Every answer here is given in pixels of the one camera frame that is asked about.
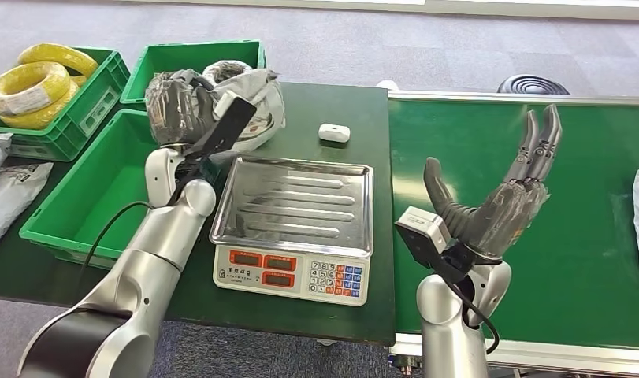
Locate black ribbed round base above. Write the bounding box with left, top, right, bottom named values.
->
left=496, top=74, right=572, bottom=95

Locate empty green plastic crate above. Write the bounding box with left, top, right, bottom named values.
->
left=18, top=108, right=221, bottom=269

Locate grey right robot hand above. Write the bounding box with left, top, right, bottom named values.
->
left=423, top=103, right=563, bottom=262

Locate electronic scale with steel tray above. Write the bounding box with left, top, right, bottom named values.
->
left=209, top=155, right=375, bottom=308

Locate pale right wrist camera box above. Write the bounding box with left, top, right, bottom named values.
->
left=394, top=206, right=452, bottom=269

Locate yellow wire coil with label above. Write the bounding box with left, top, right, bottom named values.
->
left=0, top=61, right=72, bottom=117

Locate small white plastic case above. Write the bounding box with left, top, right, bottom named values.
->
left=318, top=123, right=351, bottom=143

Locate black white speckled wire coil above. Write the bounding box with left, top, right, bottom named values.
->
left=201, top=60, right=253, bottom=80

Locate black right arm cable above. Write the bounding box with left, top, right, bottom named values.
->
left=447, top=281, right=502, bottom=356

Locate green crate with yellow coils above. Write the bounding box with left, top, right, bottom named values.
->
left=0, top=46, right=132, bottom=163

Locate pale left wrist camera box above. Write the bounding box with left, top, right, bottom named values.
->
left=183, top=89, right=258, bottom=164

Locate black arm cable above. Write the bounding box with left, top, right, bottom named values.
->
left=447, top=281, right=502, bottom=356
left=81, top=200, right=156, bottom=283

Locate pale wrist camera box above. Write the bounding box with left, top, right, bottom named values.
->
left=394, top=206, right=452, bottom=269
left=183, top=89, right=258, bottom=164

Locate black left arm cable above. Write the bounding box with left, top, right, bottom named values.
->
left=81, top=200, right=156, bottom=283

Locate green crate with speckled coils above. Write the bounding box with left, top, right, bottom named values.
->
left=120, top=39, right=268, bottom=113

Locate green conveyor belt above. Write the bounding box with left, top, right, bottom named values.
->
left=387, top=89, right=639, bottom=378

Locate dark green table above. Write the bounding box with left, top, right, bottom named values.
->
left=0, top=82, right=399, bottom=348

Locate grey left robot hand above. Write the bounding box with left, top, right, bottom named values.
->
left=145, top=78, right=218, bottom=148

